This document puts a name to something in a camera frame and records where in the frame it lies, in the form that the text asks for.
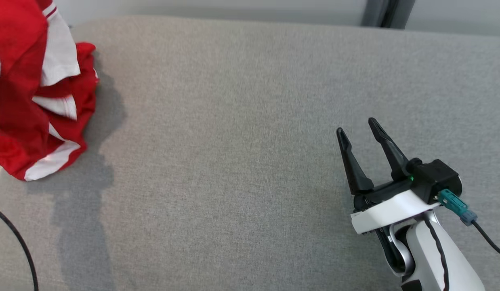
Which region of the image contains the red and white striped jersey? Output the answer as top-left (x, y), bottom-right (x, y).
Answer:
top-left (0, 42), bottom-right (99, 181)

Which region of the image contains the black cable with teal plug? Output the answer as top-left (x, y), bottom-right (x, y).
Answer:
top-left (437, 188), bottom-right (500, 260)
top-left (0, 204), bottom-right (40, 291)

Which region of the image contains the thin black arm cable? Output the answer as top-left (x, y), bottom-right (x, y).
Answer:
top-left (424, 219), bottom-right (451, 291)

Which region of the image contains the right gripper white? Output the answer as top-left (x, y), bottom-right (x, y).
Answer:
top-left (336, 117), bottom-right (441, 236)

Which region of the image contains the grey metal wall post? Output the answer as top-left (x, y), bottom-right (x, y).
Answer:
top-left (361, 0), bottom-right (416, 30)

